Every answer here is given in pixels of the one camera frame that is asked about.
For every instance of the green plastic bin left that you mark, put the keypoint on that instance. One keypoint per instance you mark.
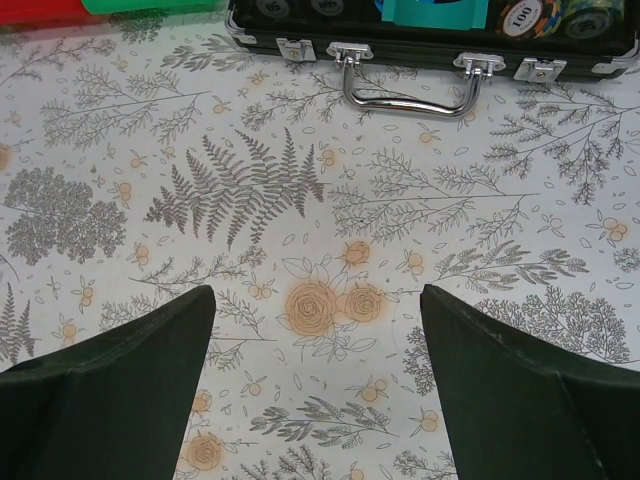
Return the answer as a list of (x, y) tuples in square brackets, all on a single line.
[(102, 7)]

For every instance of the floral table mat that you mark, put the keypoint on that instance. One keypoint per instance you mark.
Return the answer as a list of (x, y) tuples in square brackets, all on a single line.
[(145, 156)]

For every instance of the black poker chip case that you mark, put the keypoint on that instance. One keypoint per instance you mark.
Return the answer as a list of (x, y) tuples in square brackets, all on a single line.
[(537, 42)]

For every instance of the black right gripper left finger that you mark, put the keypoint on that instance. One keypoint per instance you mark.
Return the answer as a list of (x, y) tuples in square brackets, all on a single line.
[(114, 406)]

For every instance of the red plastic bin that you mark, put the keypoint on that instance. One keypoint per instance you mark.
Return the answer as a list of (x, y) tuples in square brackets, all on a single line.
[(13, 12)]

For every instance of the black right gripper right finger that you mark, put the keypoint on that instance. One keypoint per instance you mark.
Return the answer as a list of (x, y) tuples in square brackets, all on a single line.
[(517, 407)]

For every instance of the teal plastic piece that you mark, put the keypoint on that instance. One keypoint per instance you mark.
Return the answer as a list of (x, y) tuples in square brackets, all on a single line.
[(460, 15)]

